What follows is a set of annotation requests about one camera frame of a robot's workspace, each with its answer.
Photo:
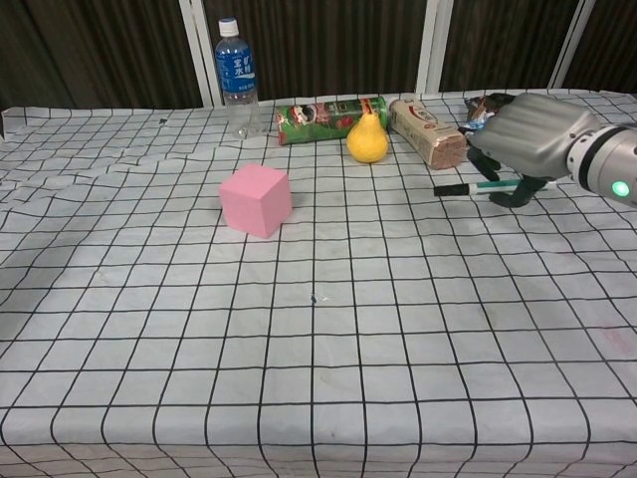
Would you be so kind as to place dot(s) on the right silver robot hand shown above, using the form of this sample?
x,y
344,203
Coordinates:
x,y
535,139

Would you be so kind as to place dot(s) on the green and white marker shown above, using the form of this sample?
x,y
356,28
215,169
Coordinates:
x,y
455,189

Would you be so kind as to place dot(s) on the pink foam cube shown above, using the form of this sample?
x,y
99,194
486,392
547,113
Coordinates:
x,y
256,200

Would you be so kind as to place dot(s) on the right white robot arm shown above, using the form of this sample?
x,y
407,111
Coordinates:
x,y
604,159

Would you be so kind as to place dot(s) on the brown snack wrapper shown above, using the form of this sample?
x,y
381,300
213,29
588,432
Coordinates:
x,y
478,112

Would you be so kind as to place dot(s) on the beige cracker package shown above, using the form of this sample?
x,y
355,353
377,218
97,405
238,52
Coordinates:
x,y
427,131

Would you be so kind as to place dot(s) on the yellow pear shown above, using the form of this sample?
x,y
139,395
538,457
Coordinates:
x,y
367,141

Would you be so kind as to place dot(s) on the green chips can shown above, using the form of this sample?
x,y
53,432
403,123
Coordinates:
x,y
323,121

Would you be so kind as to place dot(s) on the clear water bottle blue label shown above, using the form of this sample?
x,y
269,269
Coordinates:
x,y
237,84

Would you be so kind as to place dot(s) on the white black grid tablecloth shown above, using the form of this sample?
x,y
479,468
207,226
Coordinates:
x,y
249,323

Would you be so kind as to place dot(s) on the white partition frame post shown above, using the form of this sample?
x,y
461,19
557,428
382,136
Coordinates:
x,y
570,42
195,50
432,45

